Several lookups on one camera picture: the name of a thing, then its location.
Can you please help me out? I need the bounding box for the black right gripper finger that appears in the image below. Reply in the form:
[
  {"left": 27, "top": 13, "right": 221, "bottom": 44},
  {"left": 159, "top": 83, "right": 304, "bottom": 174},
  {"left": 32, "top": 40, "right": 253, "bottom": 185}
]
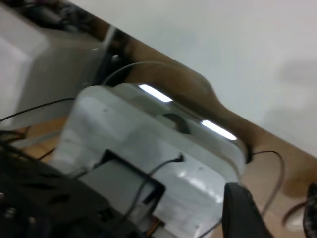
[{"left": 221, "top": 182, "right": 275, "bottom": 238}]

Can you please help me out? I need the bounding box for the black equipment block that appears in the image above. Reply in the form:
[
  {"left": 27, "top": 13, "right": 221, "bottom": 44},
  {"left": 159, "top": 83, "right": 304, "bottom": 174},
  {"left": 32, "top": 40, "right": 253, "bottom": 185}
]
[{"left": 0, "top": 130, "right": 143, "bottom": 238}]

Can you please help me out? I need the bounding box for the metal table leg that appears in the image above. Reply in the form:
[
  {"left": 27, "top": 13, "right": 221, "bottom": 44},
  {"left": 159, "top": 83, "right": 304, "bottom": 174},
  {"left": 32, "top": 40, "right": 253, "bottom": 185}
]
[{"left": 95, "top": 24, "right": 121, "bottom": 86}]

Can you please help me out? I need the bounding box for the grey cabinet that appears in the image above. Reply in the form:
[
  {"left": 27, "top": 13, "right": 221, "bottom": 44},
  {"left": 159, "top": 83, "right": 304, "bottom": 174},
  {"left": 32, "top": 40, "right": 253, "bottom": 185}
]
[{"left": 0, "top": 3, "right": 109, "bottom": 131}]

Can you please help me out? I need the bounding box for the thin black cable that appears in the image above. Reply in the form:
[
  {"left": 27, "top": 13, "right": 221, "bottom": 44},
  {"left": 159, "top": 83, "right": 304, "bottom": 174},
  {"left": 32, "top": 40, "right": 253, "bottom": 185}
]
[
  {"left": 121, "top": 153, "right": 185, "bottom": 220},
  {"left": 250, "top": 150, "right": 286, "bottom": 218},
  {"left": 0, "top": 97, "right": 76, "bottom": 123}
]

